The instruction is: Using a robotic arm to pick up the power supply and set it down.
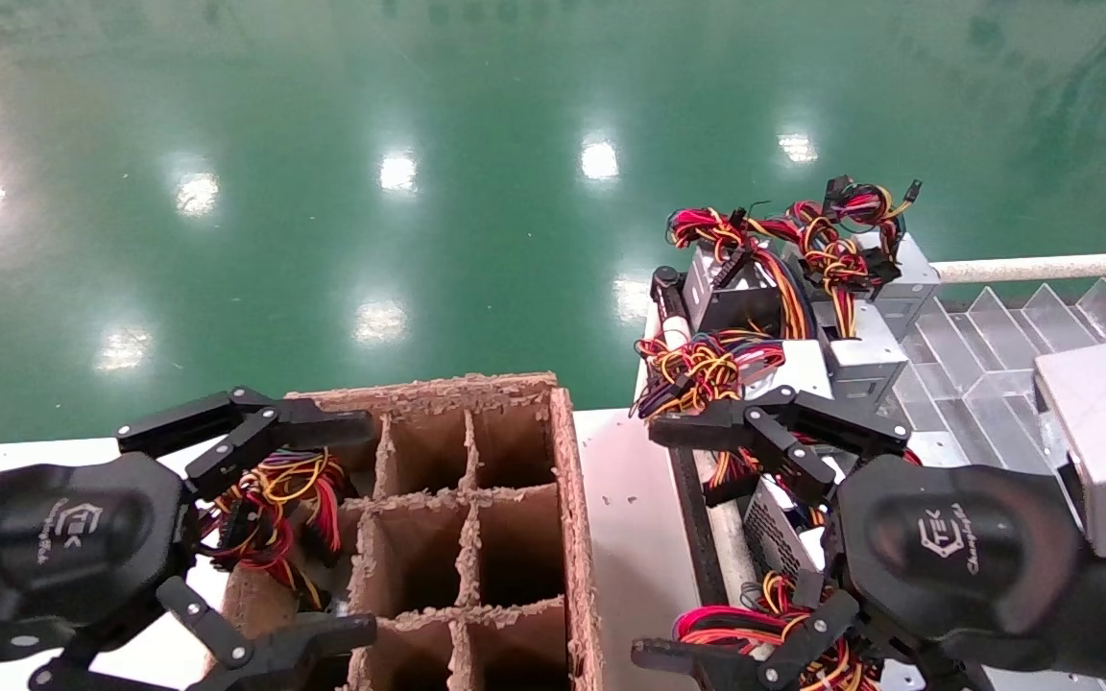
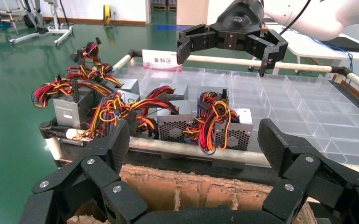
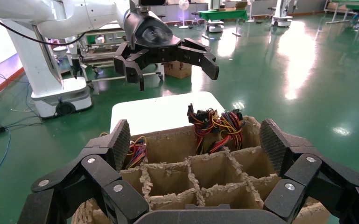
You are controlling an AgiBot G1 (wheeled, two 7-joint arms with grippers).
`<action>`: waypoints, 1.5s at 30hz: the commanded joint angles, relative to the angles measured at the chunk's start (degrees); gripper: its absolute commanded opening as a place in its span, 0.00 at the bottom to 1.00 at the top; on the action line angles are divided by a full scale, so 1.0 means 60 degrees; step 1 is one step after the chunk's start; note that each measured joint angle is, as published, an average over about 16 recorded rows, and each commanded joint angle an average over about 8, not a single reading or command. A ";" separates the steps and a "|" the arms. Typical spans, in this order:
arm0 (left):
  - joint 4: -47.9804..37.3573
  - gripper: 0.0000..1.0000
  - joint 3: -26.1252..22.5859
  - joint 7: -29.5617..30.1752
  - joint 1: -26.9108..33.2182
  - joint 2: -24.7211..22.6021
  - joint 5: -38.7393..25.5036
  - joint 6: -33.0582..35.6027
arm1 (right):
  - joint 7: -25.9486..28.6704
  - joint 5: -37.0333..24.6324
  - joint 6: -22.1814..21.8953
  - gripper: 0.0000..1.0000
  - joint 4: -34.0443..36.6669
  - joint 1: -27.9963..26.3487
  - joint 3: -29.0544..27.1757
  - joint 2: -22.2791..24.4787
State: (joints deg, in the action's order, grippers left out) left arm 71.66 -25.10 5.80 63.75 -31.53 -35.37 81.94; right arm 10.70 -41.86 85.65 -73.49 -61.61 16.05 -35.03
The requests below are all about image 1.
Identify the black pipe clamp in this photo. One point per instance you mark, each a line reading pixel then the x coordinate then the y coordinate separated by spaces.
pixel 668 288

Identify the white frame pipe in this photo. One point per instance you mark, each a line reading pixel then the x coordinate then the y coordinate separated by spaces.
pixel 731 547

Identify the silver power supply box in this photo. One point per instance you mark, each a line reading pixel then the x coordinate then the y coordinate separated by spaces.
pixel 800 365

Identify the black frame bar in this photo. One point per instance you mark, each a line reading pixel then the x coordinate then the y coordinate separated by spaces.
pixel 697 537

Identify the clear plastic divider tray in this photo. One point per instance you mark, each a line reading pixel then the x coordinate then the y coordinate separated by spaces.
pixel 975 374

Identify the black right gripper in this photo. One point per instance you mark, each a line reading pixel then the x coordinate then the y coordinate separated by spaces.
pixel 956 557

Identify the brown cardboard divider box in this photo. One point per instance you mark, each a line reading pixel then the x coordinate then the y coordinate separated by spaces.
pixel 515 441

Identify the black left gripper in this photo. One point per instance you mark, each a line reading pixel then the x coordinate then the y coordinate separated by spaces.
pixel 44 547

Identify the long white rail pipe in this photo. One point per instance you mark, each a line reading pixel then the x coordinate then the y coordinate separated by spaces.
pixel 1033 268

